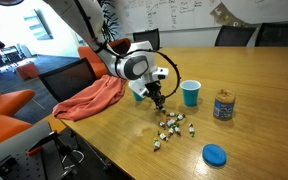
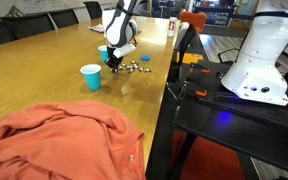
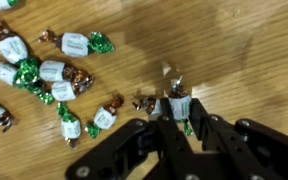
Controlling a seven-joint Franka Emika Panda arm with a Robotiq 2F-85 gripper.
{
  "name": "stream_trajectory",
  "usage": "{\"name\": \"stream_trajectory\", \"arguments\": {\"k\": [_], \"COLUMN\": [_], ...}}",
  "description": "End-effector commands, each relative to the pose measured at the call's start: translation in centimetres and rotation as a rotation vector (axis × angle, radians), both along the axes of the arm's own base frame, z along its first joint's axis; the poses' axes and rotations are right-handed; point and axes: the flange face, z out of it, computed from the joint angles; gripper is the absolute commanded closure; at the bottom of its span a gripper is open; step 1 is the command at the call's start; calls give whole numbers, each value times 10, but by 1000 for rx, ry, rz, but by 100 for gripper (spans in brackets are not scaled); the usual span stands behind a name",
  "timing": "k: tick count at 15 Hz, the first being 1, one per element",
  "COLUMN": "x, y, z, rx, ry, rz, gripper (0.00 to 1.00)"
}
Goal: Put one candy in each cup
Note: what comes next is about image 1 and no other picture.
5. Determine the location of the orange sofa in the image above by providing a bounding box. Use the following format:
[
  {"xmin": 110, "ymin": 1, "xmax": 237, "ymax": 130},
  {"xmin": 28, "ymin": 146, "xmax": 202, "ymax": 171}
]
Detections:
[{"xmin": 77, "ymin": 37, "xmax": 132, "ymax": 80}]

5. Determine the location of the brown cardboard piece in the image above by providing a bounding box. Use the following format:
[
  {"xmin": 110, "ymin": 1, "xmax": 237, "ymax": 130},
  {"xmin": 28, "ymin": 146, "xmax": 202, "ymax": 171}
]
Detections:
[{"xmin": 209, "ymin": 2, "xmax": 249, "ymax": 28}]

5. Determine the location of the orange cloth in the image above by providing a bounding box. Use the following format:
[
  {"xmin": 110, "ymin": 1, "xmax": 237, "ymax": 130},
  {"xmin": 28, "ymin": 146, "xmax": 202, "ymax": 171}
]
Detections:
[{"xmin": 52, "ymin": 73, "xmax": 128, "ymax": 122}]

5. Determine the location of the robot mounting stand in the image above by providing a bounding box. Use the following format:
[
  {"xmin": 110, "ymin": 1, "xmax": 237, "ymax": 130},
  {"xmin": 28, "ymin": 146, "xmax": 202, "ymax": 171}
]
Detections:
[{"xmin": 0, "ymin": 119, "xmax": 85, "ymax": 180}]

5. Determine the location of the black mesh office chair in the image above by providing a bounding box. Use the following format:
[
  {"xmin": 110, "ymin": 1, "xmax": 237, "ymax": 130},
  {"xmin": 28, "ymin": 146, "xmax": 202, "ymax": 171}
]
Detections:
[
  {"xmin": 254, "ymin": 22, "xmax": 288, "ymax": 48},
  {"xmin": 214, "ymin": 25, "xmax": 257, "ymax": 48},
  {"xmin": 109, "ymin": 41, "xmax": 132, "ymax": 56},
  {"xmin": 132, "ymin": 28, "xmax": 161, "ymax": 52},
  {"xmin": 38, "ymin": 58, "xmax": 98, "ymax": 103}
]

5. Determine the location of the orange armchair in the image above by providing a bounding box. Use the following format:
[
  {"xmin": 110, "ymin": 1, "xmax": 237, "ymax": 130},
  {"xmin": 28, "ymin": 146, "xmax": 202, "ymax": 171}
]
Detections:
[{"xmin": 0, "ymin": 79, "xmax": 37, "ymax": 152}]

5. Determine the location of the green potted plant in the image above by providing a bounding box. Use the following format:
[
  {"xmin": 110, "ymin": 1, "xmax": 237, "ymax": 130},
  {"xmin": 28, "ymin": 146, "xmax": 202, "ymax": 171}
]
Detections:
[{"xmin": 97, "ymin": 0, "xmax": 120, "ymax": 43}]

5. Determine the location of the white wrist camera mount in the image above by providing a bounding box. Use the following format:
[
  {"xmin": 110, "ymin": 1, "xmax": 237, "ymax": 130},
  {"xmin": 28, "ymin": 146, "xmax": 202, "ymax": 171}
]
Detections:
[{"xmin": 127, "ymin": 79, "xmax": 149, "ymax": 99}]

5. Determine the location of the open peanut butter jar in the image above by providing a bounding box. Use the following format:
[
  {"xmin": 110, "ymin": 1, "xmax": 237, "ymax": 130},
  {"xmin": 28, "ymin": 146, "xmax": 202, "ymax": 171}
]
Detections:
[{"xmin": 212, "ymin": 88, "xmax": 237, "ymax": 121}]

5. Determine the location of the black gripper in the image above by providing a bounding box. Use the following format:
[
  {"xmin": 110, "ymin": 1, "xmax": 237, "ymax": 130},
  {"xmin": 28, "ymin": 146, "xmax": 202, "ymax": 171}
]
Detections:
[{"xmin": 145, "ymin": 79, "xmax": 167, "ymax": 111}]

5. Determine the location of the white thin cable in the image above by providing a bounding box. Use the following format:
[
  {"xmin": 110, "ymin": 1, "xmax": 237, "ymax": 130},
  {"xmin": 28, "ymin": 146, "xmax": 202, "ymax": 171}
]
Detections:
[{"xmin": 61, "ymin": 149, "xmax": 85, "ymax": 168}]

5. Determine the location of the white wall whiteboard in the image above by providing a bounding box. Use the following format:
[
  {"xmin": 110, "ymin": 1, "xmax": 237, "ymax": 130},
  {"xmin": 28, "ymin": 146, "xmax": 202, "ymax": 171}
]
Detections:
[{"xmin": 117, "ymin": 0, "xmax": 288, "ymax": 35}]

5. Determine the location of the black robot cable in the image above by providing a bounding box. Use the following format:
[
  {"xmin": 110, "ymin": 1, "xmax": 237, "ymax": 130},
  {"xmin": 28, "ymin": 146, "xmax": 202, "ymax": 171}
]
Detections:
[{"xmin": 72, "ymin": 0, "xmax": 182, "ymax": 100}]

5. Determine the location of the orange ottoman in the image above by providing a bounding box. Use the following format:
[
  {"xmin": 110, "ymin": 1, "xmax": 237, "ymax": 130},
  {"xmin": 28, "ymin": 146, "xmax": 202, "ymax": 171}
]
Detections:
[{"xmin": 16, "ymin": 63, "xmax": 41, "ymax": 82}]

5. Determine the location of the blue round jar lid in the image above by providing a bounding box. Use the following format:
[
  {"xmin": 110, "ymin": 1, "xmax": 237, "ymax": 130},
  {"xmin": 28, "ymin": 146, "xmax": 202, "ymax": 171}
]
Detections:
[{"xmin": 202, "ymin": 143, "xmax": 228, "ymax": 167}]

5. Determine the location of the black clamp orange handle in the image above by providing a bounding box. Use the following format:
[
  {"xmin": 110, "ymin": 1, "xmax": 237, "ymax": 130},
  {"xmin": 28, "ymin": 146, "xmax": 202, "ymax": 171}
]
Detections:
[{"xmin": 25, "ymin": 130, "xmax": 82, "ymax": 158}]

